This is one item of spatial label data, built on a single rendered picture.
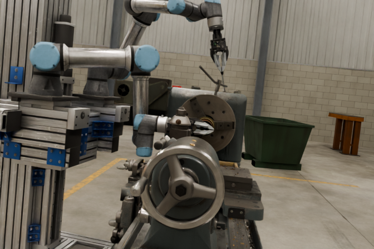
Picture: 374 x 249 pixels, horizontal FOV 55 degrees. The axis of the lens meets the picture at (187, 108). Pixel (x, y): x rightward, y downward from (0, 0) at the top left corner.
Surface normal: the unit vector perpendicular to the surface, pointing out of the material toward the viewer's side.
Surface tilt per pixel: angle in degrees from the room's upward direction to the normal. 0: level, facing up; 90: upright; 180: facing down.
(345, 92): 90
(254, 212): 89
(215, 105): 90
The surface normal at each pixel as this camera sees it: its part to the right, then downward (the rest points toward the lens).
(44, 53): 0.16, 0.08
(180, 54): -0.08, 0.04
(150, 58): 0.41, 0.07
